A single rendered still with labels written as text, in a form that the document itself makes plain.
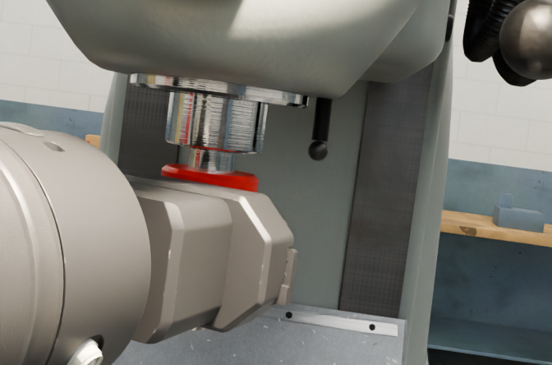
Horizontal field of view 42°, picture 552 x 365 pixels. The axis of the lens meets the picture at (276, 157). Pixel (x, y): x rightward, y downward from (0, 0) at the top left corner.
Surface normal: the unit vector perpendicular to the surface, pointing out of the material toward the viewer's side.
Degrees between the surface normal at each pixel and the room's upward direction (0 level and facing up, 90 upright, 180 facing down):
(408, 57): 135
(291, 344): 63
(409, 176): 90
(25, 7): 90
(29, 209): 56
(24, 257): 70
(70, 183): 43
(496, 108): 90
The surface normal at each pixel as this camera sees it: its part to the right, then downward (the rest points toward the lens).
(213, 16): -0.11, 0.40
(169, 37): -0.21, 0.68
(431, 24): 0.39, 0.10
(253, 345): 0.00, -0.40
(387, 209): -0.07, 0.04
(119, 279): 0.91, 0.06
